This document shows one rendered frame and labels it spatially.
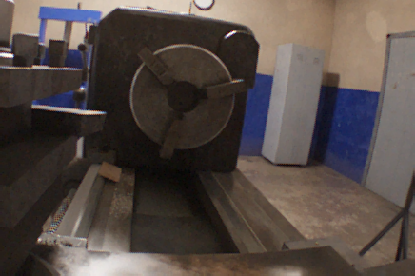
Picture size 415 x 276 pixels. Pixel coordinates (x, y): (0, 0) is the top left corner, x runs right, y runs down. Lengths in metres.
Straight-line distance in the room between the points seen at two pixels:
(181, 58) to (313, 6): 4.58
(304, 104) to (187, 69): 3.73
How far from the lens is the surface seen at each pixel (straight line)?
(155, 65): 0.62
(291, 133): 4.29
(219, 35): 0.89
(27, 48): 0.22
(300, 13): 4.96
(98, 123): 0.31
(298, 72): 4.23
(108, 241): 0.54
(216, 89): 0.63
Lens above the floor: 1.14
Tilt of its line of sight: 7 degrees down
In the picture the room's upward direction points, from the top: 8 degrees clockwise
